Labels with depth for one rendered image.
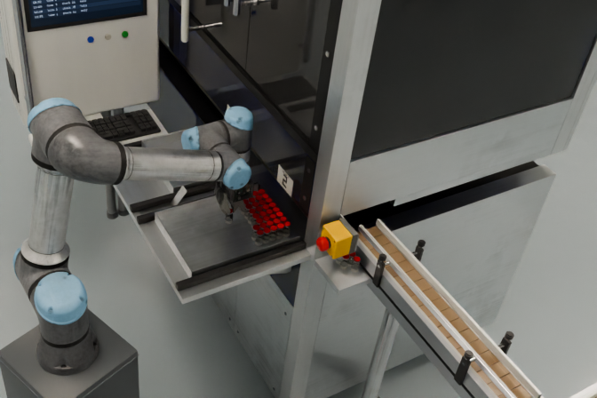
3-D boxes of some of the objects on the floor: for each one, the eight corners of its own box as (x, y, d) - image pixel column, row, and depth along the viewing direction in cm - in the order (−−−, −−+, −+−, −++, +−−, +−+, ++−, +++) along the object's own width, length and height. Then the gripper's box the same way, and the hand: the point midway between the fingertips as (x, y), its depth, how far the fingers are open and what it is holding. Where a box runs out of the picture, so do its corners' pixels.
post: (290, 410, 273) (403, -217, 143) (298, 423, 270) (422, -209, 139) (275, 417, 270) (377, -217, 140) (283, 430, 267) (395, -209, 136)
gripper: (226, 173, 198) (223, 231, 211) (260, 164, 202) (255, 222, 216) (213, 155, 203) (210, 213, 216) (246, 147, 208) (242, 203, 221)
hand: (228, 208), depth 217 cm, fingers closed, pressing on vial
